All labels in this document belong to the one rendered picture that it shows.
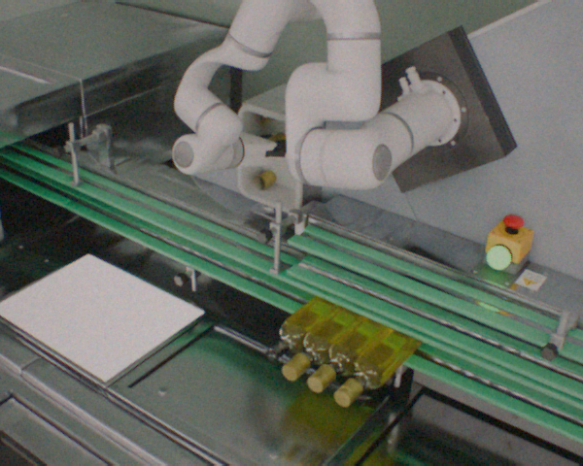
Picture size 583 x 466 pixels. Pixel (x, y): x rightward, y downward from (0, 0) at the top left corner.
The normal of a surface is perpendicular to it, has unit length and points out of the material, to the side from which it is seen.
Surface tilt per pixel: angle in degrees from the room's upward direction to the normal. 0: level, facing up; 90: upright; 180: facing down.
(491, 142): 1
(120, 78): 90
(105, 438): 90
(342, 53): 15
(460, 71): 1
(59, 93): 90
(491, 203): 0
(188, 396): 90
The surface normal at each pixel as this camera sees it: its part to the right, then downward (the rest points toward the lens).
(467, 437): 0.03, -0.86
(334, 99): -0.52, 0.36
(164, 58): 0.81, 0.32
